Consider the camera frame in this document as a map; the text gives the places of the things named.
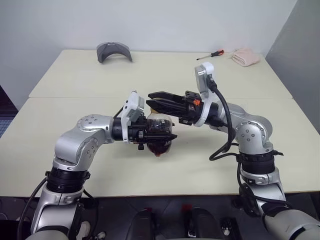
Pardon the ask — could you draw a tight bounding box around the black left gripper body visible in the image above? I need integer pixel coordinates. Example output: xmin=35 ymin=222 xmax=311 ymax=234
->
xmin=127 ymin=116 xmax=151 ymax=151

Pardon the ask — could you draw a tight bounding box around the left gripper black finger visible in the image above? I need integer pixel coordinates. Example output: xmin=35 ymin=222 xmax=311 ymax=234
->
xmin=147 ymin=119 xmax=173 ymax=132
xmin=144 ymin=133 xmax=178 ymax=144

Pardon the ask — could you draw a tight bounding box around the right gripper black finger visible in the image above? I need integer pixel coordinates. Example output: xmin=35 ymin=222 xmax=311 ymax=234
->
xmin=145 ymin=99 xmax=187 ymax=118
xmin=147 ymin=91 xmax=187 ymax=101

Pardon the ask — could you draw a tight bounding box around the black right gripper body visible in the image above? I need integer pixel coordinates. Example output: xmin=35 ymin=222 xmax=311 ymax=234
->
xmin=178 ymin=90 xmax=203 ymax=126

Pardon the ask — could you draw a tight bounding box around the clear plastic drink bottle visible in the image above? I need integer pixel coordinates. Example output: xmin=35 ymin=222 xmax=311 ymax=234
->
xmin=146 ymin=106 xmax=176 ymax=158

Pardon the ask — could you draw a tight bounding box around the red and black screwdriver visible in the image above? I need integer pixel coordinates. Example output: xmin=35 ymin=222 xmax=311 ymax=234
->
xmin=196 ymin=49 xmax=225 ymax=61

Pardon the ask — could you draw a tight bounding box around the grey baseball cap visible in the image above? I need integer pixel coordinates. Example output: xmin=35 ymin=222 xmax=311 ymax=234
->
xmin=96 ymin=41 xmax=134 ymax=64

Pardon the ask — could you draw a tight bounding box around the folded pink towel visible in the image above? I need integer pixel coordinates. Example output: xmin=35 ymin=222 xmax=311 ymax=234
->
xmin=231 ymin=47 xmax=261 ymax=68

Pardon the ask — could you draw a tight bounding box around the dark rounded shape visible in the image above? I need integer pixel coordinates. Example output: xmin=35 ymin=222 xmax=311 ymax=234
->
xmin=183 ymin=204 xmax=222 ymax=240
xmin=129 ymin=208 xmax=162 ymax=240

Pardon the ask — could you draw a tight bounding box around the small black device white spot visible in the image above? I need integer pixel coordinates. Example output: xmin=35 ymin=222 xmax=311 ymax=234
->
xmin=221 ymin=217 xmax=237 ymax=237

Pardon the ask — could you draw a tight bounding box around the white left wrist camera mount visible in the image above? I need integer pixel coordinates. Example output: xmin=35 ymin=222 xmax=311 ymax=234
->
xmin=120 ymin=90 xmax=146 ymax=144

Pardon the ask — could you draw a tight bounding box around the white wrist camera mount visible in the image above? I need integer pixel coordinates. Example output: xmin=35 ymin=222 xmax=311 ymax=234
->
xmin=120 ymin=90 xmax=146 ymax=144
xmin=193 ymin=62 xmax=216 ymax=128

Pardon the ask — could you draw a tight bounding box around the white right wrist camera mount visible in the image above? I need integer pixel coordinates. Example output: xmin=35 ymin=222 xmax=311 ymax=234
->
xmin=193 ymin=62 xmax=216 ymax=128

